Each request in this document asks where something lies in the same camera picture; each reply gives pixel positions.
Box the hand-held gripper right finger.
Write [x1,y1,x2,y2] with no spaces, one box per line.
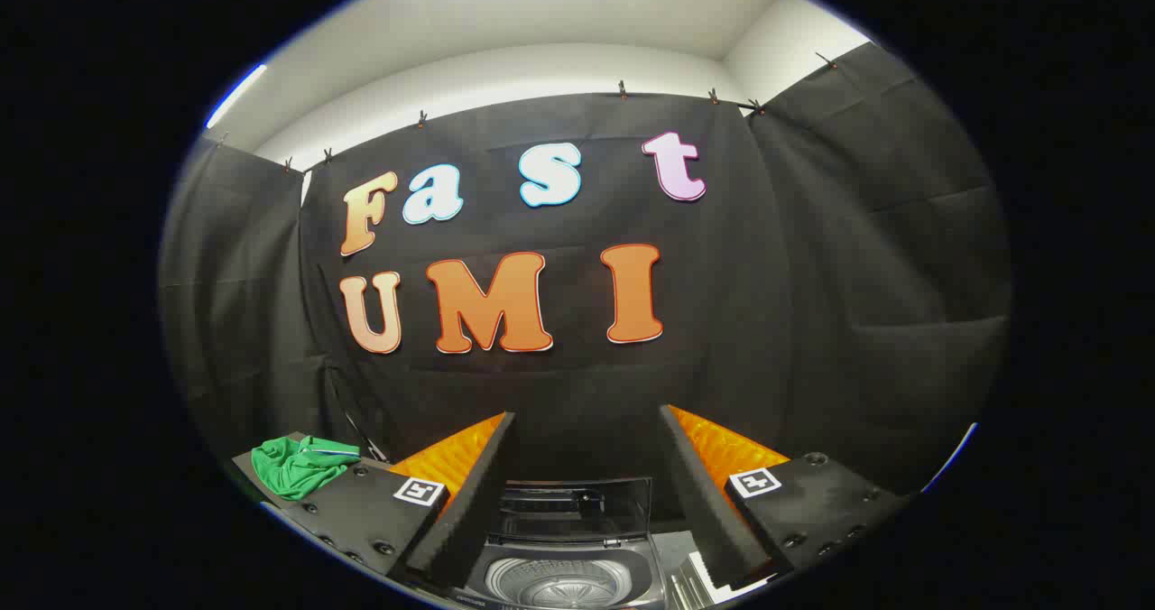
[659,404,908,593]

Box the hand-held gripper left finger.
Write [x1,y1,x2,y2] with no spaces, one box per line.
[271,411,517,591]

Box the grey top-load washing machine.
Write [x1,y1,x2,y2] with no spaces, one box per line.
[451,533,673,610]

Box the green polo shirt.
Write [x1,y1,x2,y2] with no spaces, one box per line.
[251,435,362,501]

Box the white board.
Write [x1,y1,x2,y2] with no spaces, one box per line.
[690,549,777,605]

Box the thin metal stand rod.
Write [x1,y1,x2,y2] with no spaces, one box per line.
[341,410,391,463]

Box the grey side table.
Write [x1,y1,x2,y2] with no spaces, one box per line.
[230,431,393,508]

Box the row of black clips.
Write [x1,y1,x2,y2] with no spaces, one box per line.
[217,51,840,173]

